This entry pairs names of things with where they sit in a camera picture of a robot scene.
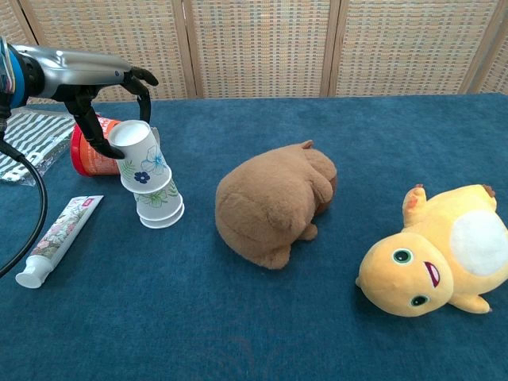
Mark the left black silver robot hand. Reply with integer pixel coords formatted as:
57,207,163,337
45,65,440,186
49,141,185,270
21,44,160,160

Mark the paper cup large blue flower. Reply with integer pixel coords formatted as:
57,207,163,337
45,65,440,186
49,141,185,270
108,120,173,194

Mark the paper cup green flower print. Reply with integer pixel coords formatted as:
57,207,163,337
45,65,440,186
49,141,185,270
133,175,183,221

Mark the red instant noodle cup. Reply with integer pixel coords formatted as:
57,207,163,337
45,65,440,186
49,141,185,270
70,114,160,178

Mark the paper cup small blue print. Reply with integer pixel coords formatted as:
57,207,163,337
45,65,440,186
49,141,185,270
137,202,186,230

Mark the striped cloth in plastic bag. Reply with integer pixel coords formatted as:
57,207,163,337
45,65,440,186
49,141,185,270
0,103,77,186

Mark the floral toothpaste tube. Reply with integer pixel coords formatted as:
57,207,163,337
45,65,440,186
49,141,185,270
15,194,105,289

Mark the woven rattan folding screen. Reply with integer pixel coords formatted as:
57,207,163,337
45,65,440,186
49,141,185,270
0,0,508,107

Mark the brown plush capybara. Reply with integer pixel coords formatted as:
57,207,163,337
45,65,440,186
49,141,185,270
214,139,339,271

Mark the blue table cloth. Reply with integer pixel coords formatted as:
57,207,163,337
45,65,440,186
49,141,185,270
0,91,508,381

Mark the yellow plush animal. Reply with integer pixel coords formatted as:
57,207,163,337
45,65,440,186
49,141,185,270
355,183,508,318

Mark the black cable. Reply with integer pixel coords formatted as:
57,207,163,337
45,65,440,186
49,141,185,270
0,102,49,279

